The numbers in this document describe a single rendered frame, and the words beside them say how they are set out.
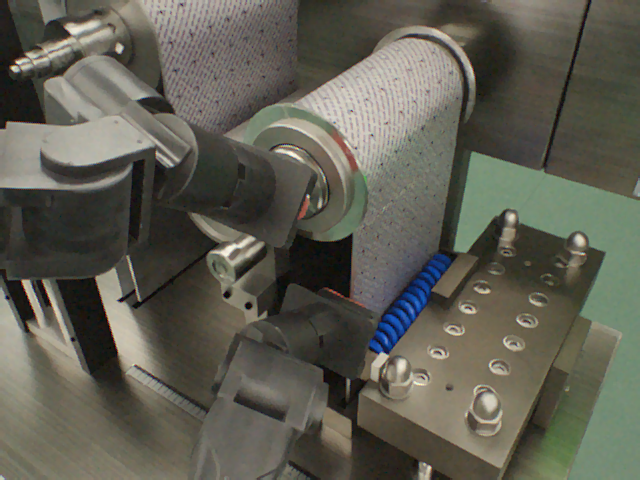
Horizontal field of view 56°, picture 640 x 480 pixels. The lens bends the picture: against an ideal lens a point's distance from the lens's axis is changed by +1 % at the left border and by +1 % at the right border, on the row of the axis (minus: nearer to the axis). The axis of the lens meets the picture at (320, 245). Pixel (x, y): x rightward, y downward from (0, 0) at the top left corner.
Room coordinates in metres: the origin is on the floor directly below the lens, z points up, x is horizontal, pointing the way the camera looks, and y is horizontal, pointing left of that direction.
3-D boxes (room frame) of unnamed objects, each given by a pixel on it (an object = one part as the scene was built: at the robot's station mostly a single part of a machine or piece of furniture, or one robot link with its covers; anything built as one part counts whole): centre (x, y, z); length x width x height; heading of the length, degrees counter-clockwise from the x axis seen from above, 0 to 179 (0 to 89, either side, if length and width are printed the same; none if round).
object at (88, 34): (0.62, 0.24, 1.33); 0.06 x 0.06 x 0.06; 56
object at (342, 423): (0.57, -0.10, 0.92); 0.28 x 0.04 x 0.04; 146
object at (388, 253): (0.57, -0.10, 1.11); 0.23 x 0.01 x 0.18; 146
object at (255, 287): (0.49, 0.07, 1.05); 0.06 x 0.05 x 0.31; 146
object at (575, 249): (0.64, -0.35, 1.05); 0.04 x 0.04 x 0.04
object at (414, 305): (0.55, -0.12, 1.03); 0.21 x 0.04 x 0.03; 146
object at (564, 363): (0.49, -0.31, 0.96); 0.10 x 0.03 x 0.11; 146
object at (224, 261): (0.45, 0.09, 1.18); 0.04 x 0.02 x 0.04; 56
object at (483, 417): (0.37, -0.17, 1.05); 0.04 x 0.04 x 0.04
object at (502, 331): (0.53, -0.22, 1.00); 0.40 x 0.16 x 0.06; 146
